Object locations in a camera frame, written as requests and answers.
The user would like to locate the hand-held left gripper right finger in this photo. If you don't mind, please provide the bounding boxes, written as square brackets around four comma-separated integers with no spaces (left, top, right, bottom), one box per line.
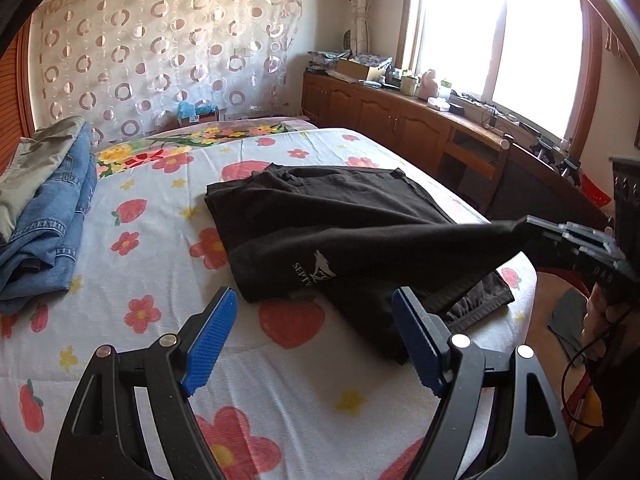
[391,287,581,480]

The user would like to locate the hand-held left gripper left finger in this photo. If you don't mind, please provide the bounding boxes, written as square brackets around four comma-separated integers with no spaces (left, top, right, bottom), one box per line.
[50,286,238,480]

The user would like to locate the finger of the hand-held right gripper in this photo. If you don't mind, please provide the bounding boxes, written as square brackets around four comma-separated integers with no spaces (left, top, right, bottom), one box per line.
[522,214,617,250]
[519,231,637,275]

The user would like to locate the black pants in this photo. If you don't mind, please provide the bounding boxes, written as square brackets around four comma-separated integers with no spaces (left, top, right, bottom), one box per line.
[204,162,531,366]

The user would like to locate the olive green pants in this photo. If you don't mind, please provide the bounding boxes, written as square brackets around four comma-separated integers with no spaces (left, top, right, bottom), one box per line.
[0,115,87,247]

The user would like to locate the person's right hand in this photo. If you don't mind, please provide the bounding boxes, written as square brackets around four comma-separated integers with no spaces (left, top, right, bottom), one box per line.
[581,287,628,361]

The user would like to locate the dark brown chair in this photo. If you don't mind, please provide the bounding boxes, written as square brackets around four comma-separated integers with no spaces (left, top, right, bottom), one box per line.
[487,141,610,232]

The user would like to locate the strawberry flower print bed sheet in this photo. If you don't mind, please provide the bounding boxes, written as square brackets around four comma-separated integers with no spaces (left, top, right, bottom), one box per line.
[0,127,538,480]

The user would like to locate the blue jeans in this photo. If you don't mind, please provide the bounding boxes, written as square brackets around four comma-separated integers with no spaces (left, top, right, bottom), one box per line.
[0,122,99,317]

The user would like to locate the yellow floral blanket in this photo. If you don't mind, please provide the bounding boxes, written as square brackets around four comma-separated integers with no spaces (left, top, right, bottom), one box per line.
[95,119,313,180]

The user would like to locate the pink figurine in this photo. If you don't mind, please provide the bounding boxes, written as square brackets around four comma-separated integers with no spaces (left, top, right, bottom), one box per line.
[417,70,442,101]

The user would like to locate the long wooden cabinet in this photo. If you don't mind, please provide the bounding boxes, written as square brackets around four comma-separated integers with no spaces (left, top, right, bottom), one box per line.
[301,71,511,213]

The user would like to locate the bright window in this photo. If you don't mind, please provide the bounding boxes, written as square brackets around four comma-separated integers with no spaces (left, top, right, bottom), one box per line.
[400,0,597,147]

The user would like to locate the open cardboard box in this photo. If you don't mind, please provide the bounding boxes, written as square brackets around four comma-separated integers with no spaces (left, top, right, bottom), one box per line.
[336,57,387,84]

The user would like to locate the circle pattern sheer curtain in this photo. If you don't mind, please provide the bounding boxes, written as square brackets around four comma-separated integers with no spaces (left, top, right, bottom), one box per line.
[30,0,306,142]

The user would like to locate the stack of magazines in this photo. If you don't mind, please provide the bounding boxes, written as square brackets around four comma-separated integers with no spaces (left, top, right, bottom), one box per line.
[306,50,352,74]

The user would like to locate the orange slatted wooden panel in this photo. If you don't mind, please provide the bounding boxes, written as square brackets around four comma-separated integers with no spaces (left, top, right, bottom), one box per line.
[0,25,37,172]

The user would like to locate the beige patterned curtain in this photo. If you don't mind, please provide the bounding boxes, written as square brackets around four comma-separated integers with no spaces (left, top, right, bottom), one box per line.
[340,0,422,59]

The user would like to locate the black cable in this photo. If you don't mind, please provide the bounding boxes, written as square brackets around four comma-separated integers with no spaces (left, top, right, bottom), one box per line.
[560,310,632,429]

